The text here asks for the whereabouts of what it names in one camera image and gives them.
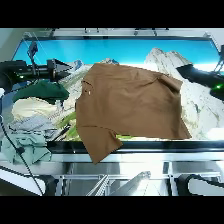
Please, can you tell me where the cream garment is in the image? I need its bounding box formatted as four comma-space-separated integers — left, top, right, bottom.
11, 96, 65, 122

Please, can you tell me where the pale green garment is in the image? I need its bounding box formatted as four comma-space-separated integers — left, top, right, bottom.
0, 131, 53, 165

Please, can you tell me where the black cable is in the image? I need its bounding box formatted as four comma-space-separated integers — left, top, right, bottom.
0, 114, 46, 197

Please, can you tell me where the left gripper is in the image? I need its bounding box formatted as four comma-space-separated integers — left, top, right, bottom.
46, 58, 61, 81

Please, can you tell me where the grey garment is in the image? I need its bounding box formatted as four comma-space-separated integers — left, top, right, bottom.
7, 114, 62, 139

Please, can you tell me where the brown T-shirt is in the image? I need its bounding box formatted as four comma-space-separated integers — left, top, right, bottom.
75, 62, 193, 165

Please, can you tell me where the dark green garment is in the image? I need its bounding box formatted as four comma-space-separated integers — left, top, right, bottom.
12, 79, 70, 105

